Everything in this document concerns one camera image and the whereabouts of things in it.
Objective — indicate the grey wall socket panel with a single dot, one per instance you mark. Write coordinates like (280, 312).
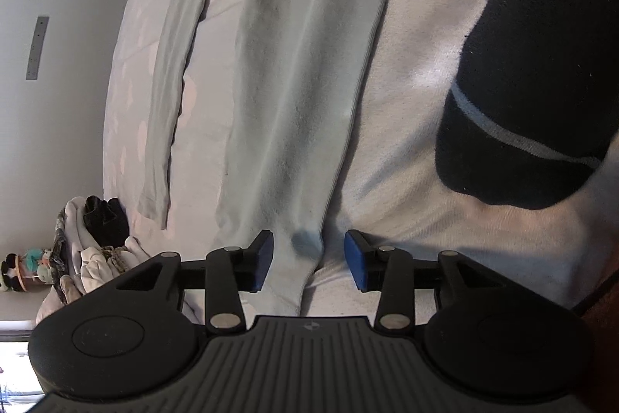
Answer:
(36, 47)

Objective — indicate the black sock with grey stripe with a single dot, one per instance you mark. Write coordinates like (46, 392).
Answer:
(532, 31)

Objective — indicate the pile of folded clothes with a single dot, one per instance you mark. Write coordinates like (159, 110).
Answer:
(96, 263)

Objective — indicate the colourful plush toy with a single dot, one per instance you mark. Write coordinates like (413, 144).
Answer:
(29, 270)

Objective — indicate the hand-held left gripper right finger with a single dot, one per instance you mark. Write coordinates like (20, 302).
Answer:
(355, 258)

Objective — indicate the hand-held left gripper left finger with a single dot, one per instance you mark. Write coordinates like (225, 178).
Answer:
(263, 263)

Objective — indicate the black folded garment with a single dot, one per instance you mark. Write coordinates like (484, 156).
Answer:
(106, 219)

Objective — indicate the light grey long-sleeve shirt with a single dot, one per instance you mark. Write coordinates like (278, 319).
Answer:
(290, 103)

